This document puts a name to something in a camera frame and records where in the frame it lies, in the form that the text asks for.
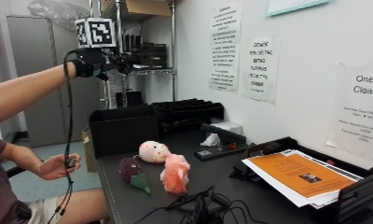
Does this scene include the brown paper bag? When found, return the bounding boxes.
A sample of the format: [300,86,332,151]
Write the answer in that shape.
[82,128,100,174]

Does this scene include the black binders on shelf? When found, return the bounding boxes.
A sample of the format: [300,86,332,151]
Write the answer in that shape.
[122,34,168,69]

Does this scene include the white marker cube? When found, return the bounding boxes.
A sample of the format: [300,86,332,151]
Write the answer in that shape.
[74,17,119,49]

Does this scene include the black office chair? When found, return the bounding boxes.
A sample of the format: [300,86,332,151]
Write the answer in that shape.
[5,160,46,180]

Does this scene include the purple eggplant soft toy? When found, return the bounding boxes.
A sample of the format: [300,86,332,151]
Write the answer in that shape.
[119,157,154,195]

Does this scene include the open black box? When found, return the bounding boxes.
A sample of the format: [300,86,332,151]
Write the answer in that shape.
[87,105,160,159]

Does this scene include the grey metal cabinet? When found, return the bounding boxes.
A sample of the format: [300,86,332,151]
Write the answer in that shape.
[6,15,110,148]

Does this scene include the person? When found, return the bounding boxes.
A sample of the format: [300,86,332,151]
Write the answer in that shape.
[0,62,111,224]

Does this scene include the cardboard box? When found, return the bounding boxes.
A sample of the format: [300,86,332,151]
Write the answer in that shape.
[102,0,174,18]

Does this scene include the pink octopus soft toy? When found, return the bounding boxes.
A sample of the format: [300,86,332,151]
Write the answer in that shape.
[138,140,192,195]

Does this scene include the black file organizer rack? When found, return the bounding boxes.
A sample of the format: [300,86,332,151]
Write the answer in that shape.
[151,98,225,134]

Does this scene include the clear plastic bag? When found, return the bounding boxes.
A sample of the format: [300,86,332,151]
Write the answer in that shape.
[27,0,92,31]

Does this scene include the black stapler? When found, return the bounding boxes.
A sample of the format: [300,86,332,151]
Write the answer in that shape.
[193,122,252,162]

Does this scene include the teal edged whiteboard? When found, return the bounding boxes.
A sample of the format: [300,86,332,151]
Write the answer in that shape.
[267,0,333,17]

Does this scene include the stack of white papers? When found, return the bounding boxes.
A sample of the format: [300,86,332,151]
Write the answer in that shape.
[240,148,364,209]

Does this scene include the orange paper sheet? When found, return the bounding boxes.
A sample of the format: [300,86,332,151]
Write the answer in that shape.
[248,152,358,199]

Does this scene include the black paper tray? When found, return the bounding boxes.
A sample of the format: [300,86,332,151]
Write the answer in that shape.
[229,136,373,224]

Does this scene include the metal wire shelf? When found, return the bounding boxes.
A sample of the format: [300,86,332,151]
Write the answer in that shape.
[88,0,178,110]

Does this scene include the black glove cable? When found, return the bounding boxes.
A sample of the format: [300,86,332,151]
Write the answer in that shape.
[46,49,84,224]

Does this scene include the long printed wall notice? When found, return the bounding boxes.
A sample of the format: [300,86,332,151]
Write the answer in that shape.
[208,2,243,92]

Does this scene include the short printed wall notice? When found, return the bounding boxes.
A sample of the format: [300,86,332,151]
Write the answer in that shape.
[243,36,281,105]

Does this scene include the tangled black cables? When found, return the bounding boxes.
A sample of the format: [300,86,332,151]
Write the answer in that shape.
[132,185,275,224]

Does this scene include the large printed wall notice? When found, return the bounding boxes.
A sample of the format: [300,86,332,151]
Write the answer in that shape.
[326,63,373,164]

